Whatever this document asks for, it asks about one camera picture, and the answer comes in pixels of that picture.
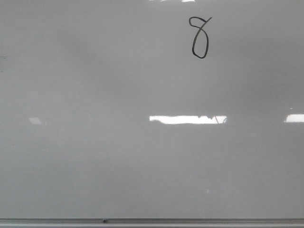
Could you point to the white glossy whiteboard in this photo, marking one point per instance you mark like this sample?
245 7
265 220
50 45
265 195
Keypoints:
152 109

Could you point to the aluminium whiteboard bottom frame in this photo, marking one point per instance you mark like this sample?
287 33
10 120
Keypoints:
151 223

